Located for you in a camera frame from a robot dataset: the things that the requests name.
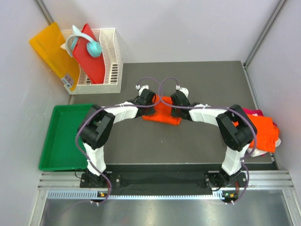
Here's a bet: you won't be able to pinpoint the orange t shirt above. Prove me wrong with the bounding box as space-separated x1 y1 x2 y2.
142 102 182 126
247 114 281 153

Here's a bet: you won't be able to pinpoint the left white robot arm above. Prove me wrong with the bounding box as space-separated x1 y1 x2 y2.
76 86 156 187

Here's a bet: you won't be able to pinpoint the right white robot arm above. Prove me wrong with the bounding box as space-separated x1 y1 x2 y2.
171 91 257 186

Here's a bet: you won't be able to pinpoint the red folder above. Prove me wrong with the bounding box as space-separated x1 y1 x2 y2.
73 24 105 84

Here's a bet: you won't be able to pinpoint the white file organizer basket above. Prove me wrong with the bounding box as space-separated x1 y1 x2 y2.
64 28 123 95

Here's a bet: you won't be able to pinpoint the teal cat ear headphones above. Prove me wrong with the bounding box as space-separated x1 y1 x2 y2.
60 25 102 58

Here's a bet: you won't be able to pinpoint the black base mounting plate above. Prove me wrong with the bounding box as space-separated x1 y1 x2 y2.
80 163 247 196

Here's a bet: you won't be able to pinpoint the folded orange t shirt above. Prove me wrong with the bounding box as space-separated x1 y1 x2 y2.
247 114 281 153

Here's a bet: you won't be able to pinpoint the green plastic tray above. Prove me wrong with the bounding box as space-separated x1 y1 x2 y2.
39 104 92 171

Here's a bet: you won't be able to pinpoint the yellow folder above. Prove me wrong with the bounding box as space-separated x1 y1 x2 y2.
29 22 80 91

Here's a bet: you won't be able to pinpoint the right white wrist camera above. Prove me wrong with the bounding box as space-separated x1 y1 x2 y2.
175 85 189 98

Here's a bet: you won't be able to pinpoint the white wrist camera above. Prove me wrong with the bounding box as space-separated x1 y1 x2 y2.
175 85 189 98
135 85 149 95

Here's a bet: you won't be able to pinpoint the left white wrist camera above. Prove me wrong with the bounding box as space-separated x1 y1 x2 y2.
135 85 149 95

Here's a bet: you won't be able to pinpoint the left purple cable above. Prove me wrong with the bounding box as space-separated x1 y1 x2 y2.
74 77 163 204

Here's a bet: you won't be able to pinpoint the purple cable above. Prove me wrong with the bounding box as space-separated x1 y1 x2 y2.
157 77 258 205
74 77 163 204

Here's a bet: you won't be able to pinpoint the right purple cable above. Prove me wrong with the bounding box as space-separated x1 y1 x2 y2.
157 77 258 205

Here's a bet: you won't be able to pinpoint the white slotted cable duct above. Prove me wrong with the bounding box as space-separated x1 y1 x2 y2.
47 190 225 200

